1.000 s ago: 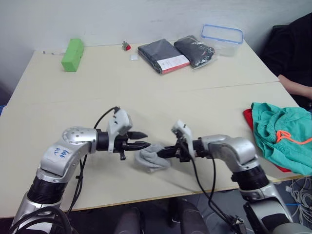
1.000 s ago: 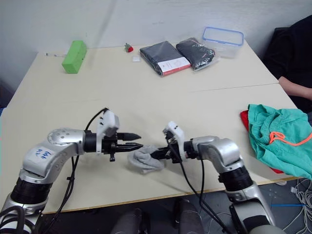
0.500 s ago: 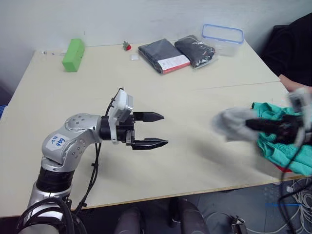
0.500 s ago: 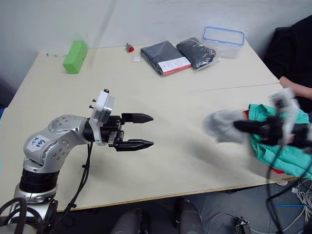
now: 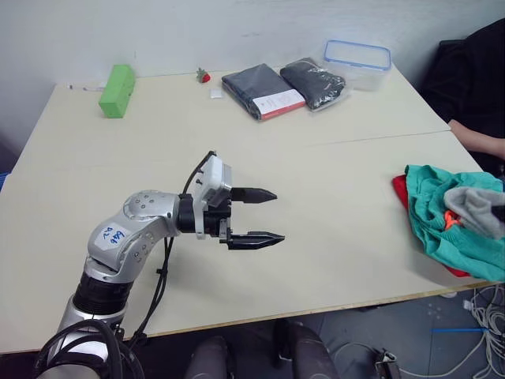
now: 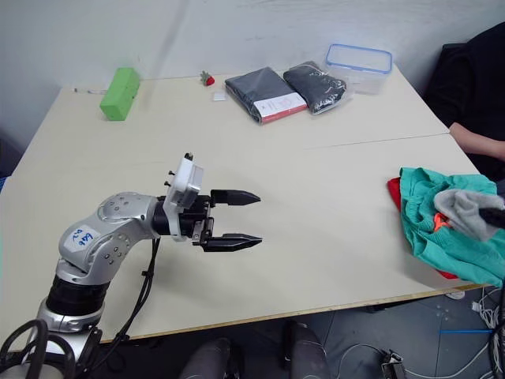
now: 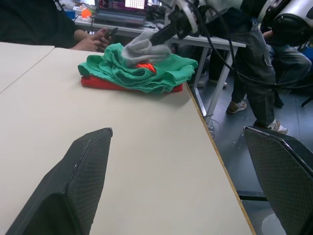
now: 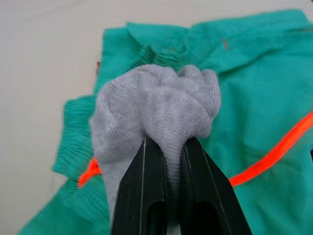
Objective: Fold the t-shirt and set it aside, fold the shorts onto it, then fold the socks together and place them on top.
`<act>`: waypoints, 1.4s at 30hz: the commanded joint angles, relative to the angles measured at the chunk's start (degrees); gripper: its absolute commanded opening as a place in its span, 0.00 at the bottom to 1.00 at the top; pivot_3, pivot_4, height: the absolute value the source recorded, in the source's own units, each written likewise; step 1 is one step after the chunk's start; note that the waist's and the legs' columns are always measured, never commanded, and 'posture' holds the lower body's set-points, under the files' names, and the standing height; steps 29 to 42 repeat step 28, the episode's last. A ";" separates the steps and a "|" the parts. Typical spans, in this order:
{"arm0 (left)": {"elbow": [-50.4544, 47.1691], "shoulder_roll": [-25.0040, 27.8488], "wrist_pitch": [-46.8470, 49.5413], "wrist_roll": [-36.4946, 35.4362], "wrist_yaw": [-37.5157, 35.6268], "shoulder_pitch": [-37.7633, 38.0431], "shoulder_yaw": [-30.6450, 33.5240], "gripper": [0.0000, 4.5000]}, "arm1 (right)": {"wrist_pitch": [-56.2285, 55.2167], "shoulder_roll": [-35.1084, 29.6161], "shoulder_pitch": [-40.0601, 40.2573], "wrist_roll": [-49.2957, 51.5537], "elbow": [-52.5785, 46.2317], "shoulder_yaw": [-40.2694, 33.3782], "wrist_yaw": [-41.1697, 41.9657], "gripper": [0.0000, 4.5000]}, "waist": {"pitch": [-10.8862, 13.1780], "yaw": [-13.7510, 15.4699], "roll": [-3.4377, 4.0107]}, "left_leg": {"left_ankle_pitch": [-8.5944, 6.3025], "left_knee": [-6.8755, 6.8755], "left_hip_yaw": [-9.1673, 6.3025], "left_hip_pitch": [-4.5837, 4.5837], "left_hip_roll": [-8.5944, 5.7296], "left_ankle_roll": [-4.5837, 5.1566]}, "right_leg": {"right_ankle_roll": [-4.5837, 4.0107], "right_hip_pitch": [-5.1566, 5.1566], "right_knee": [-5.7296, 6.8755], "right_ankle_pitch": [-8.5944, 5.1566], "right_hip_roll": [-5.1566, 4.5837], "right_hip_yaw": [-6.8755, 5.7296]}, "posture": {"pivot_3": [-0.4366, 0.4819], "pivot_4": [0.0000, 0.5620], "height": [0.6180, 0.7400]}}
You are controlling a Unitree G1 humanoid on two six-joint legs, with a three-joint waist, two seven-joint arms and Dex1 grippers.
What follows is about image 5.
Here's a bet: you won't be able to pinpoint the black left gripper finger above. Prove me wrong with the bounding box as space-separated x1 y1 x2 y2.
219 231 286 252
230 186 279 206

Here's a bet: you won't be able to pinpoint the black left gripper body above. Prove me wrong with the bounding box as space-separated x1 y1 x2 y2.
204 196 234 241

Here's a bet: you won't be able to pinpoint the red shorts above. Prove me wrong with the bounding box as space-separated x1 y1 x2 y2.
391 174 473 279

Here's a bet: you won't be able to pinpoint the green t-shirt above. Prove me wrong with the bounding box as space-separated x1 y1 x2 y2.
403 163 505 283

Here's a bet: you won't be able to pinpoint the black garment with red-white label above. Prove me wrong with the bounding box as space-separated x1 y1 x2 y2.
221 64 308 121

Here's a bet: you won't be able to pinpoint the dark rounded shape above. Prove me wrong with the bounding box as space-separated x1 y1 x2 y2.
275 318 333 379
184 335 230 379

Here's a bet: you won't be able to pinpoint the black garment in clear bag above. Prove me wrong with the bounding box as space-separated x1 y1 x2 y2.
279 58 352 112

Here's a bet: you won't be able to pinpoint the green rectangular box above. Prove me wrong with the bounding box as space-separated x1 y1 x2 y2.
98 64 137 119

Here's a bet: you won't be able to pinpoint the clear container with blue lid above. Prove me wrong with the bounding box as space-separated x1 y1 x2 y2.
323 39 392 92

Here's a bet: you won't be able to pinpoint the black floor device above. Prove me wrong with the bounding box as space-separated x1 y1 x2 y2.
373 347 402 379

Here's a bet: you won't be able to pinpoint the grey sock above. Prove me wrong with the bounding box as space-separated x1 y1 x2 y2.
443 186 505 240

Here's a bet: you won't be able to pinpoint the blue floor tape strip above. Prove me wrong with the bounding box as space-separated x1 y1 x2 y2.
430 326 491 333

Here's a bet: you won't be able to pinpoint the black clothing of person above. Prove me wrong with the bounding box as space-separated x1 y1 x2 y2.
417 17 505 171

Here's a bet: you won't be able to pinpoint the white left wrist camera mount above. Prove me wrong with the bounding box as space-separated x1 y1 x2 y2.
192 152 234 241

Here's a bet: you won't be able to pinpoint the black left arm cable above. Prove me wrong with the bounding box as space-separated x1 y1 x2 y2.
129 149 219 348

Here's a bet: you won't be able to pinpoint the grey floor cable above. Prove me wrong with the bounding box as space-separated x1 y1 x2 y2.
330 341 492 378

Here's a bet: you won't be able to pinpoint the white floor cable bundle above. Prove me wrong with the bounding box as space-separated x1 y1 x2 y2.
460 282 505 379

